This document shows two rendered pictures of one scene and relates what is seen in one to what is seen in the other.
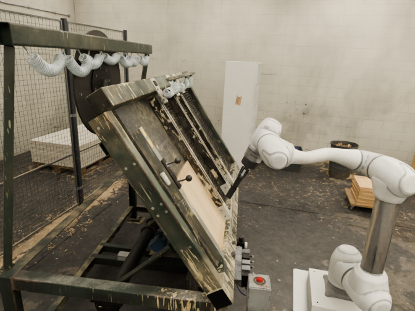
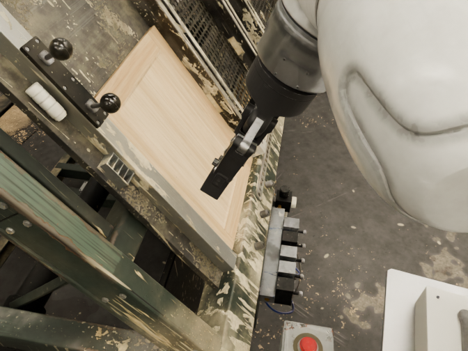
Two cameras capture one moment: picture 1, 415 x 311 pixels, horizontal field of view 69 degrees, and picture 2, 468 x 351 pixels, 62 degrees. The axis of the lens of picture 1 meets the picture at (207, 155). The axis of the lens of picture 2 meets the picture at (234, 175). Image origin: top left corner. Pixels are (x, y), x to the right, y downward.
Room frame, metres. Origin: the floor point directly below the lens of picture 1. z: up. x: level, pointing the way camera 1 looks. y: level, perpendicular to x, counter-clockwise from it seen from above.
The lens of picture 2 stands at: (0.99, -0.18, 1.84)
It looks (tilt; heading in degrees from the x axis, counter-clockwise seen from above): 44 degrees down; 4
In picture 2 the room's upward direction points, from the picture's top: straight up
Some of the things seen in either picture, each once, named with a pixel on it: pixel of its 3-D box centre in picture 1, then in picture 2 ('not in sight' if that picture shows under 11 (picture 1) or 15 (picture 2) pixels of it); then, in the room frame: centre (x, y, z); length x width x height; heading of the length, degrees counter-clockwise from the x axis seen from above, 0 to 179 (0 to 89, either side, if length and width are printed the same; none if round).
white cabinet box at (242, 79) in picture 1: (239, 116); not in sight; (5.92, -0.61, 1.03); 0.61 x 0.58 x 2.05; 166
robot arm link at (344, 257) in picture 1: (346, 265); not in sight; (1.43, -0.80, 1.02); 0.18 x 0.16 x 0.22; 7
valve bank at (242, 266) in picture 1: (243, 265); (285, 249); (1.83, -0.29, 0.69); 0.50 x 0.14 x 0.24; 174
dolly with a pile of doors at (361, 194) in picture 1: (365, 193); not in sight; (4.32, -2.46, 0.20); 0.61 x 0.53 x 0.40; 166
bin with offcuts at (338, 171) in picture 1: (341, 159); not in sight; (5.62, -2.60, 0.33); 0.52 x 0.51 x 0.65; 166
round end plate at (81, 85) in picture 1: (103, 84); not in sight; (2.45, 0.85, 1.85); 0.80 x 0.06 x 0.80; 174
